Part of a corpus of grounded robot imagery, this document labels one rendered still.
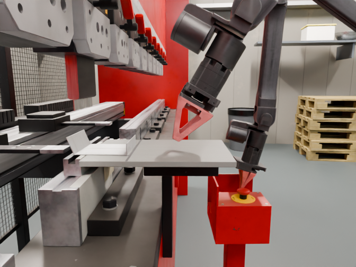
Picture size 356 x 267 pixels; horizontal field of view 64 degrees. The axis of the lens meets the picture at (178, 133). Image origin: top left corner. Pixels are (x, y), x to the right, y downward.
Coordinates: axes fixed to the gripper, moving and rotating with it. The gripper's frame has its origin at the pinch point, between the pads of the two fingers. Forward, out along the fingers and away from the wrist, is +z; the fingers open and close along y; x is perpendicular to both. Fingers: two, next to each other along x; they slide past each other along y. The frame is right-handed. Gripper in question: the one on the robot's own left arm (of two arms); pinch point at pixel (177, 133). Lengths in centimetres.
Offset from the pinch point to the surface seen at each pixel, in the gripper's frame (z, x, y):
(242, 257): 30, 41, -31
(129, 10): -16.4, -21.5, -11.9
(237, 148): 37, 127, -403
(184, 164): 2.9, 2.9, 7.2
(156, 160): 4.8, -1.4, 6.4
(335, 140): -48, 226, -347
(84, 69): -1.8, -20.7, -0.3
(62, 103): 27, -48, -79
